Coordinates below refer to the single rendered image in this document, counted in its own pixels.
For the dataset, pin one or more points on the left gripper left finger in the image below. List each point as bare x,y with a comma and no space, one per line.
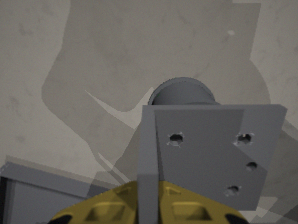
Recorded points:
116,206

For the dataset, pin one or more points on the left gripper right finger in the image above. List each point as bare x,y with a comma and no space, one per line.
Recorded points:
177,205

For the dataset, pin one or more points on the grey l-shaped bracket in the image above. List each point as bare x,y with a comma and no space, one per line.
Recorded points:
208,158

